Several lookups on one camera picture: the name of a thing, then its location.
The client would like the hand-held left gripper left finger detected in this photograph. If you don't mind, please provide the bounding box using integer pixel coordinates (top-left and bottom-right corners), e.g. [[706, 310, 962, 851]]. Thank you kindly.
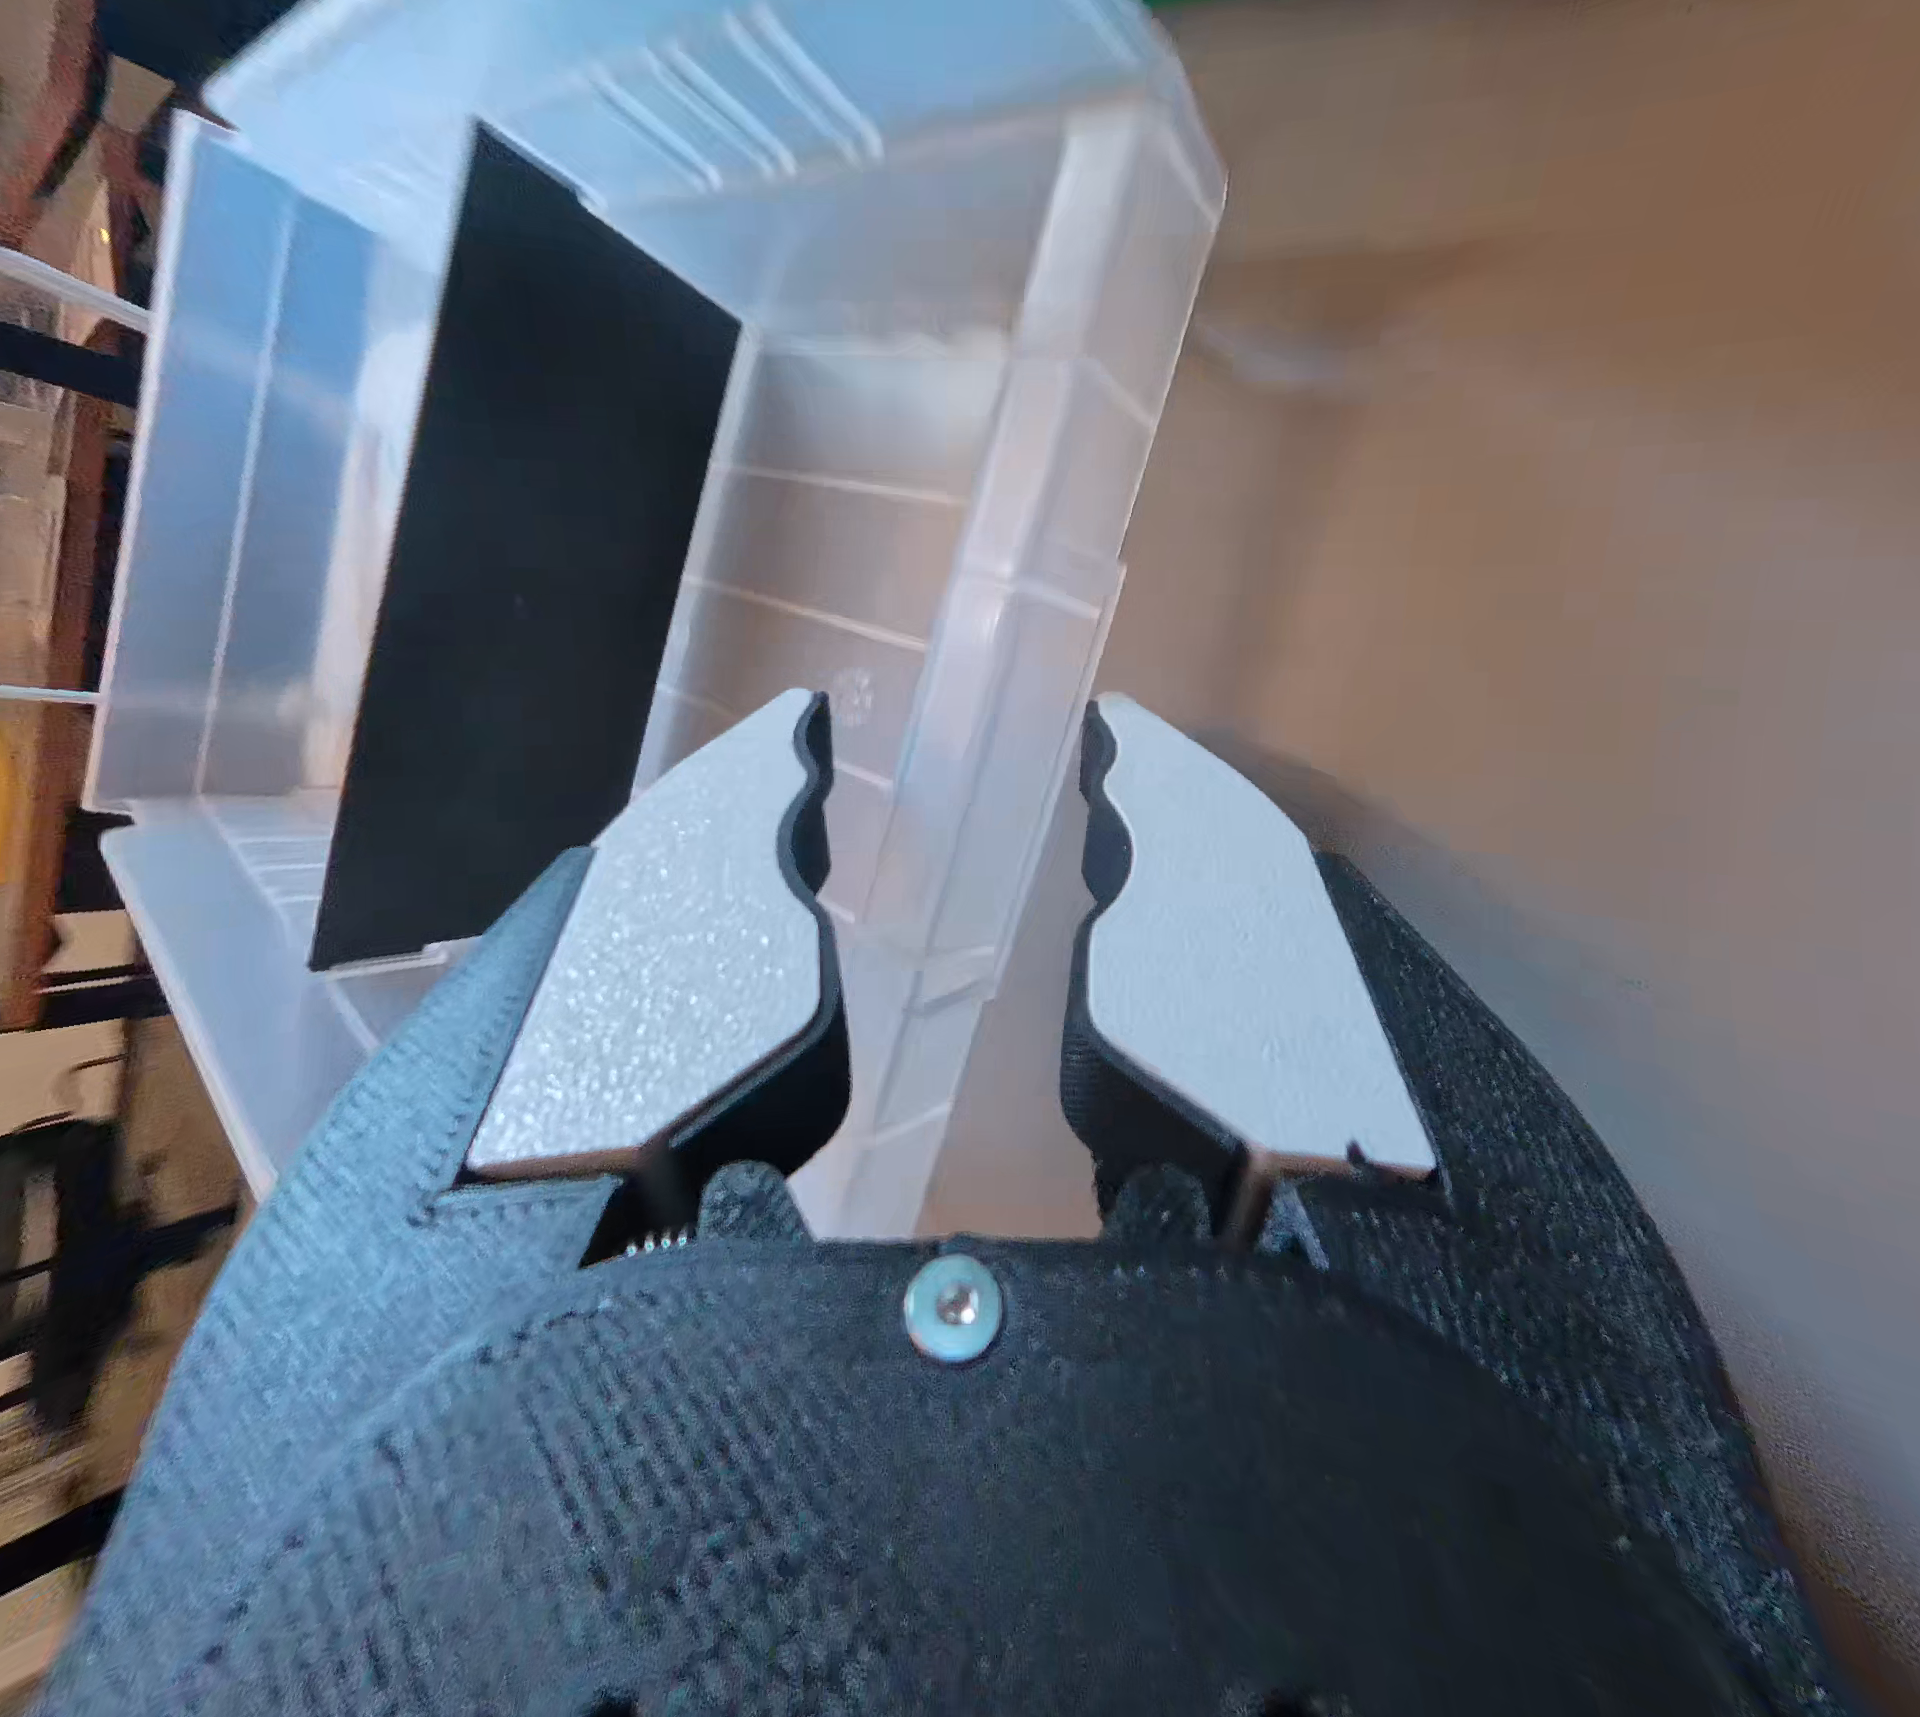
[[461, 689, 852, 1234]]

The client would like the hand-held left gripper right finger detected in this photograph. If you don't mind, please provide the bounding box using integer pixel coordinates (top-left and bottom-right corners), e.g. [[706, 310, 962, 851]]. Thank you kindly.
[[1061, 691, 1442, 1243]]

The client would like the black usb hub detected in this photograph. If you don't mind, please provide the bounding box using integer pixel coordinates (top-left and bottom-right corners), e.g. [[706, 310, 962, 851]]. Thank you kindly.
[[306, 118, 748, 973]]

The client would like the clear plastic bin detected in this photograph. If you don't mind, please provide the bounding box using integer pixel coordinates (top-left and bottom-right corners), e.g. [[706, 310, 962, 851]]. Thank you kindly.
[[81, 0, 1232, 1246]]

